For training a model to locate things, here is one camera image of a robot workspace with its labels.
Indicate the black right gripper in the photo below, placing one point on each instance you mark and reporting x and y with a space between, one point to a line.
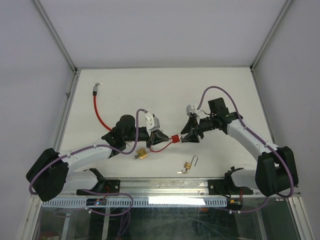
192 136

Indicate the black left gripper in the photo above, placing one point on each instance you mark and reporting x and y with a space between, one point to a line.
156 137

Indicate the red thin-cable padlock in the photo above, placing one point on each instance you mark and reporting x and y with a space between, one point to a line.
173 140

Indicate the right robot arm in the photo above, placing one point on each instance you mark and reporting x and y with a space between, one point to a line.
275 166

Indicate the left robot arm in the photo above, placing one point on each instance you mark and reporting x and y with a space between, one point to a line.
67 171

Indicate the medium brass padlock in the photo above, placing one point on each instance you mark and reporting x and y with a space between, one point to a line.
141 153

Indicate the small brass long-shackle padlock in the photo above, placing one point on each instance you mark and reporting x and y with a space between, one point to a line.
188 165

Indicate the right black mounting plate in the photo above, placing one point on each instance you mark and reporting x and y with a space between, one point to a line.
218 187

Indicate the black mounting plate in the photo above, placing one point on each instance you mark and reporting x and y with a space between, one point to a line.
218 187
106 186

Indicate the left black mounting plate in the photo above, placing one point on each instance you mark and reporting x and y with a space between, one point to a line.
106 186

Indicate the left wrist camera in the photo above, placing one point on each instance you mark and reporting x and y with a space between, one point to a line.
152 122

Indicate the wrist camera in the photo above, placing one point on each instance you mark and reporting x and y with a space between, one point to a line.
192 111
152 122

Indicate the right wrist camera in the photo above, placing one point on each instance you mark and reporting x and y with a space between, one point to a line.
192 111

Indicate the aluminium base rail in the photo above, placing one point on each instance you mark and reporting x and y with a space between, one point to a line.
160 186

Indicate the white slotted cable duct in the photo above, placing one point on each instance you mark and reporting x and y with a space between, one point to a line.
137 202

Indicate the left aluminium frame post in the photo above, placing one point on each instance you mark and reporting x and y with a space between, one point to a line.
54 34

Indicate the aluminium frame post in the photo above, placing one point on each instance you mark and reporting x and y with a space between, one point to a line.
271 33
54 34

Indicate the right aluminium frame post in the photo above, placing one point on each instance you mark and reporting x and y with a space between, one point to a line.
271 33

